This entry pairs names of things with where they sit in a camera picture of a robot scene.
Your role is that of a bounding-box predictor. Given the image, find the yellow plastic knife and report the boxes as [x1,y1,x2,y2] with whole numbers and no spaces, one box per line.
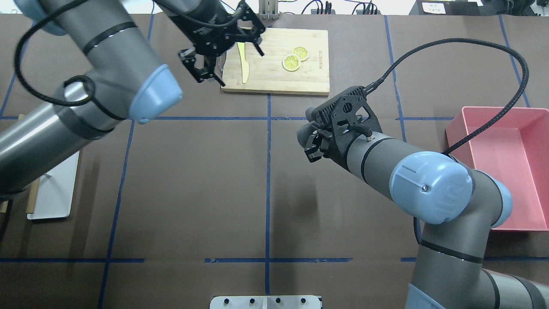
[237,42,250,84]

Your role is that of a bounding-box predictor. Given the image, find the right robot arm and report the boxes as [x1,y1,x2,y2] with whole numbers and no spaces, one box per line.
[297,85,548,309]

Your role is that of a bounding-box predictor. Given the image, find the pink plastic bin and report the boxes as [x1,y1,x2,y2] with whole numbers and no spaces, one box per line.
[452,107,549,231]

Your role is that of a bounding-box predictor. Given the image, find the bamboo cutting board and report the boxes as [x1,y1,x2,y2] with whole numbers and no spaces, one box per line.
[221,27,331,96]

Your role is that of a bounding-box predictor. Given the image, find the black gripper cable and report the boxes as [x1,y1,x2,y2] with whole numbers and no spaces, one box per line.
[364,38,529,156]

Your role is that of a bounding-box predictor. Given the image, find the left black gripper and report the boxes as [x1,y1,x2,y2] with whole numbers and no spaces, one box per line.
[170,0,266,87]

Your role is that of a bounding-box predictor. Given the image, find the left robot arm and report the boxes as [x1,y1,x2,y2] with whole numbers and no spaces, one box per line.
[0,0,266,202]

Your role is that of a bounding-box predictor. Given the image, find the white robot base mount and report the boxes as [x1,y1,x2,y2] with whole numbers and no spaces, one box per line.
[209,295,323,309]

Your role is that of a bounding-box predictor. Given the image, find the black box device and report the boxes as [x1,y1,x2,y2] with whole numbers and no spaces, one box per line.
[408,0,481,16]

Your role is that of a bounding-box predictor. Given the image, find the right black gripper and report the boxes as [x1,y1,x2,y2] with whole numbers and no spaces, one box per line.
[305,86,382,166]

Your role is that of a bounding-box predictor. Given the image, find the white rack tray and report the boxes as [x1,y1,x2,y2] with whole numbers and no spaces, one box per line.
[26,151,80,220]

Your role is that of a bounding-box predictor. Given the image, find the wooden rod outer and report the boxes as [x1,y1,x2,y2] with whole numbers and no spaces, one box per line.
[0,114,25,215]

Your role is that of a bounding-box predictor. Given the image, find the lemon slice rear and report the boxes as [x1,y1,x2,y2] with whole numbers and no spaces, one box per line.
[290,46,310,61]

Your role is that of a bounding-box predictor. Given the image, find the grey cloth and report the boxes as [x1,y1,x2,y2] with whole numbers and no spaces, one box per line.
[296,106,318,149]

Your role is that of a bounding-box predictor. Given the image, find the aluminium frame post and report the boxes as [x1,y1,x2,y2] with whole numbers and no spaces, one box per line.
[257,0,280,20]

